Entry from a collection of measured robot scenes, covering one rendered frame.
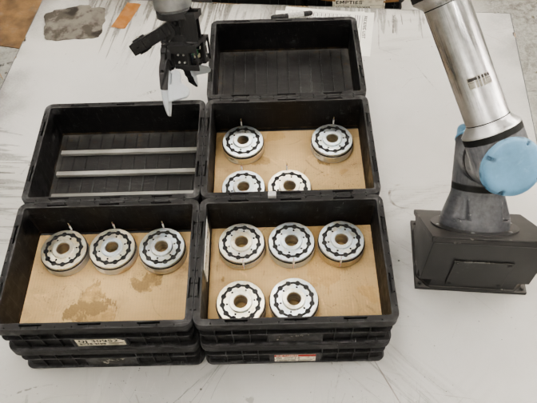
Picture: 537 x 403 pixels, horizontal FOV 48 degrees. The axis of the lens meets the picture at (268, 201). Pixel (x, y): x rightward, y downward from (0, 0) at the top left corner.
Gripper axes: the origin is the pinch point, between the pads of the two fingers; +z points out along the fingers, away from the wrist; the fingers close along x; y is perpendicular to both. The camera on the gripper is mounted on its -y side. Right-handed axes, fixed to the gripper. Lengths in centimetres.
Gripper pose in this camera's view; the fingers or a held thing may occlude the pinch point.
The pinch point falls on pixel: (180, 101)
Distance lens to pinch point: 134.6
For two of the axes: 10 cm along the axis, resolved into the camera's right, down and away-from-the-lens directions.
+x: 2.8, -5.6, 7.8
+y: 9.6, 0.9, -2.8
